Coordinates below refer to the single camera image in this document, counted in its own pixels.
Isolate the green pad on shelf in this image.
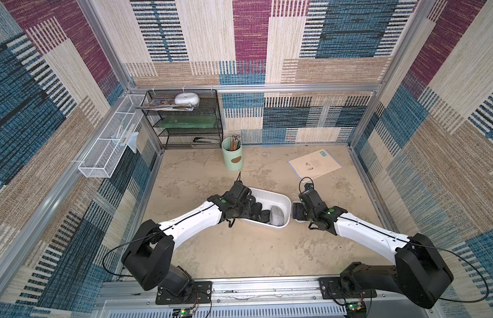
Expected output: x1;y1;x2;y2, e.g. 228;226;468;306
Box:
154;115;217;129

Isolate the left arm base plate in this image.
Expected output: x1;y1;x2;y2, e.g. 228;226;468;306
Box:
155;280;213;306

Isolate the black stapler on bottom shelf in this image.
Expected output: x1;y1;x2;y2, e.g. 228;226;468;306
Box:
193;137;220;144

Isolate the grey computer mouse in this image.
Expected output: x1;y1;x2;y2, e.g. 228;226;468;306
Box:
270;205;285;227

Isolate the white round device on shelf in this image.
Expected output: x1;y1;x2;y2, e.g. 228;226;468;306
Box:
174;92;200;107

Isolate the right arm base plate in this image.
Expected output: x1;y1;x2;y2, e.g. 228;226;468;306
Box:
317;276;378;300

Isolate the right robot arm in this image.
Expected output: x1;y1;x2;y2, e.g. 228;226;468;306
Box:
291;188;453;309

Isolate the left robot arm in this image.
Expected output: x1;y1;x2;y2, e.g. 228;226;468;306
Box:
121;181;256;297

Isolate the black wire shelf rack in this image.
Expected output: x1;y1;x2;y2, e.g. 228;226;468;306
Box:
137;89;223;150

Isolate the beige notebook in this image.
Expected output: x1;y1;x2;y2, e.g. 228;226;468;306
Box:
288;149;342;180

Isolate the white storage box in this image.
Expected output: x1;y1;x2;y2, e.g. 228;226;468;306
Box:
241;188;292;230

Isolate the white wire wall basket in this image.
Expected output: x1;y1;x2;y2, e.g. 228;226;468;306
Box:
78;94;144;178

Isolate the green pen holder cup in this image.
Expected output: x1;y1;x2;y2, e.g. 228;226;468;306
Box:
221;137;243;171

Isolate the magazine on top shelf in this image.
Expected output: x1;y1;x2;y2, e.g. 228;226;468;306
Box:
136;98;195;111

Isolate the black computer mouse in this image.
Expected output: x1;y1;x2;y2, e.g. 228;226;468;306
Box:
256;209;271;223

